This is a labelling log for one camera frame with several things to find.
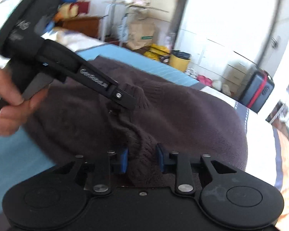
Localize dark brown knit sweater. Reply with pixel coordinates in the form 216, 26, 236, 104
24, 56, 247, 187

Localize person's left hand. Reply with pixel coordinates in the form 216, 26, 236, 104
0, 68, 48, 137

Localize white patterned duvet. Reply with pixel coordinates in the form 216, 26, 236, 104
200, 86, 289, 230

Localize light blue bed sheet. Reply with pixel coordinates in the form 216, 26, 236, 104
0, 44, 198, 213

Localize pink slippers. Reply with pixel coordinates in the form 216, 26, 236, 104
197, 75, 213, 87

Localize black suitcase with red stripe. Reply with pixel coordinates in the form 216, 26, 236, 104
238, 68, 275, 113

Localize brown paper bag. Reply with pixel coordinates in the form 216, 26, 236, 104
126, 20, 155, 50

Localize yellow trash bin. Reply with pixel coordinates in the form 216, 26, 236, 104
169, 50, 191, 72

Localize yellow plastic bag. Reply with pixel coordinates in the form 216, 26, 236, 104
144, 43, 170, 63

